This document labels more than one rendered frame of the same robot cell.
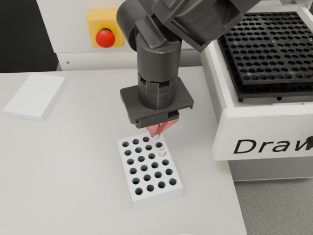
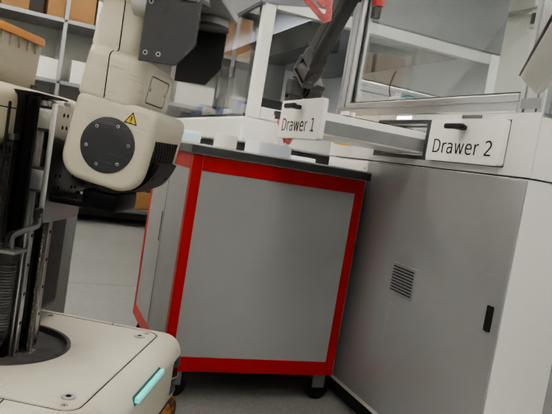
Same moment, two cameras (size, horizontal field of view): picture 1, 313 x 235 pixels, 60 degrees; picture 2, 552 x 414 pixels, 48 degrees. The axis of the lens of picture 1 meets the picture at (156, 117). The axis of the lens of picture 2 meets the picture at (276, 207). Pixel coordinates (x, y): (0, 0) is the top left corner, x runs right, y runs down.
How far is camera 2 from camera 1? 198 cm
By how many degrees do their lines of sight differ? 75
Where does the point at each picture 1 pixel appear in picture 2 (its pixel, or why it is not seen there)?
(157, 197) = (251, 144)
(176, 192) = (257, 144)
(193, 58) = (374, 170)
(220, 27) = (304, 73)
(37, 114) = not seen: hidden behind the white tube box
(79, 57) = (334, 160)
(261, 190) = not seen: outside the picture
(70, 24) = not seen: hidden behind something
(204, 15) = (299, 66)
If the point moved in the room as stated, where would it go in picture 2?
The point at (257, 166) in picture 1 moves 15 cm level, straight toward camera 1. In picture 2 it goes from (397, 383) to (345, 369)
